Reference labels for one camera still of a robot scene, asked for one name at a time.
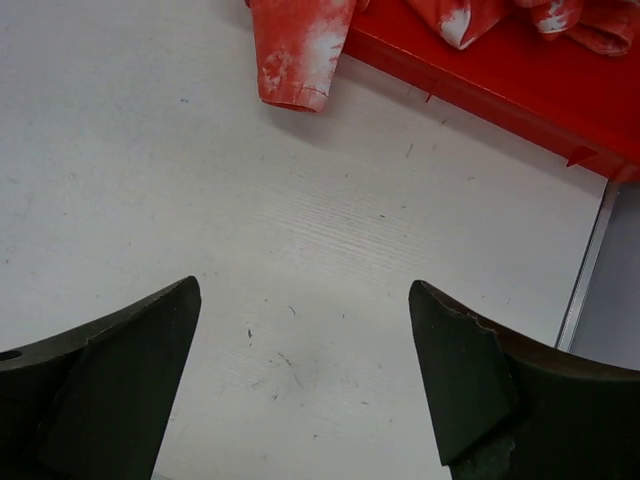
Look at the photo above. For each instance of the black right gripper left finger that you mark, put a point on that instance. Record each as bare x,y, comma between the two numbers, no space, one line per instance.
94,402

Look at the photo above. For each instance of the red plastic tray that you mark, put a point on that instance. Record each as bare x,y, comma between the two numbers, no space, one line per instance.
558,95

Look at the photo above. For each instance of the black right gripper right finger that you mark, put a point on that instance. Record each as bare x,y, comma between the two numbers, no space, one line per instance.
504,406

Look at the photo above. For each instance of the aluminium table edge rail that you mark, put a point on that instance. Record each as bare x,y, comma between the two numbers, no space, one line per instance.
585,273

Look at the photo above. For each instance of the red white tie-dye trousers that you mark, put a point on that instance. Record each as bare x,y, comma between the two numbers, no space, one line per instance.
298,43

